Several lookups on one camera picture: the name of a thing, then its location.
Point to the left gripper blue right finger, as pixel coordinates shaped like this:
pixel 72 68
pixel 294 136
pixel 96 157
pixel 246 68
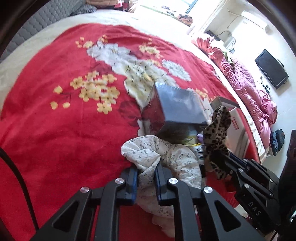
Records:
pixel 166 192

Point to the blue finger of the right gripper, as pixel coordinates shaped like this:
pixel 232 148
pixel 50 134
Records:
pixel 217 160
pixel 236 161

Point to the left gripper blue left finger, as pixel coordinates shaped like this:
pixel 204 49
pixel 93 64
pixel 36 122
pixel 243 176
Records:
pixel 130 175

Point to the leopard print scrunchie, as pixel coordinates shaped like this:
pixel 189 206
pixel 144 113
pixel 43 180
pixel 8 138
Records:
pixel 214 135

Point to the white floral scrunchie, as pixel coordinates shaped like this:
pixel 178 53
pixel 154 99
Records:
pixel 146 153

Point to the red tissue pack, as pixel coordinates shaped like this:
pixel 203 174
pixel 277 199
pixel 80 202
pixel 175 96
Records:
pixel 239 139

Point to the cream plush rabbit toy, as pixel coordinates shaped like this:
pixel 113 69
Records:
pixel 167 225

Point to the dark clothes on stool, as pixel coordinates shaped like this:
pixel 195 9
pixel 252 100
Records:
pixel 277 140

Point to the pink quilted duvet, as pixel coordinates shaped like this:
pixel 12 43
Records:
pixel 258 103

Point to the dark blue small box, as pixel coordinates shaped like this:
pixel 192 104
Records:
pixel 173 114

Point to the red floral blanket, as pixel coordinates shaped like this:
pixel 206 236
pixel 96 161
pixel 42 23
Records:
pixel 66 117

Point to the white air conditioner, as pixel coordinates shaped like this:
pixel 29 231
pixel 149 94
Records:
pixel 254 19

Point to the clothes on window sill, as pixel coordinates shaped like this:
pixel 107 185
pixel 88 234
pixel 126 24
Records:
pixel 184 18

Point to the stack of folded clothes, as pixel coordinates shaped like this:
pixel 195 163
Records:
pixel 122 5

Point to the patterned dark pillow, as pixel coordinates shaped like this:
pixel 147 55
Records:
pixel 84 9

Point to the grey quilted headboard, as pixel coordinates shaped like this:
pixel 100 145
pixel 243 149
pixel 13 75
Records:
pixel 48 14

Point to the black wall television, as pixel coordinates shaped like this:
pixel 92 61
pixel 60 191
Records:
pixel 272 68

